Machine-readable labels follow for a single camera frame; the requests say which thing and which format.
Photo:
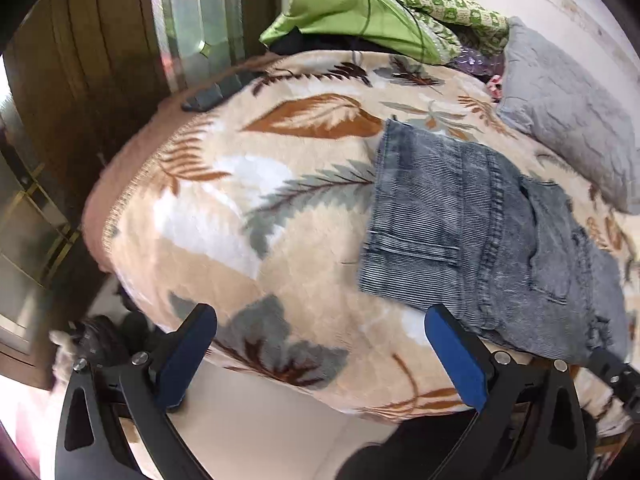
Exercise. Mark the green cloth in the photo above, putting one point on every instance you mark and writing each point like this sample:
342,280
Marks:
340,15

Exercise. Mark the grey quilted pillow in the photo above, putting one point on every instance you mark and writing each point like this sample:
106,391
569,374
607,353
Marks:
565,110

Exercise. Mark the dark grey object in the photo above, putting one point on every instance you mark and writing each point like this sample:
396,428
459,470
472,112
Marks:
207,97

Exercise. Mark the leaf print fleece blanket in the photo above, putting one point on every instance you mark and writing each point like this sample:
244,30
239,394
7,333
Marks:
225,200

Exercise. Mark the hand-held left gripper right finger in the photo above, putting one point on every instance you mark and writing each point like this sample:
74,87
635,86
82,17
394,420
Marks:
457,360

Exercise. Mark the green and white patterned blanket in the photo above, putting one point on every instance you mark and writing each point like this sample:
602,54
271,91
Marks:
450,5

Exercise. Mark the pink bed sheet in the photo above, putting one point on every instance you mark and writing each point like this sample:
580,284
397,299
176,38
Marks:
125,170

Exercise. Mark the wooden door with glass panel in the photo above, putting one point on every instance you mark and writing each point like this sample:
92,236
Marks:
90,60

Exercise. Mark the black cloth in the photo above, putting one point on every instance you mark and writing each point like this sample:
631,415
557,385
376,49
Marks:
310,42

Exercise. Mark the purple patterned cloth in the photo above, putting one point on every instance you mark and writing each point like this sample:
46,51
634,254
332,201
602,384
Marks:
475,62

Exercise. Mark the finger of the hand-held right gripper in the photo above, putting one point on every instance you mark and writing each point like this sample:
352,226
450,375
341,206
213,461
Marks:
612,367

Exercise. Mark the blue-grey denim pants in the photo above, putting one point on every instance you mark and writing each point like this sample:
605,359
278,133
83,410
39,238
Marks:
450,220

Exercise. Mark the red and white item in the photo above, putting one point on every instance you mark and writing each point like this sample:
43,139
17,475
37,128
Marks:
495,87

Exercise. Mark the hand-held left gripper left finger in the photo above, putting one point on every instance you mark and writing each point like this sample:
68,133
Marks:
187,355

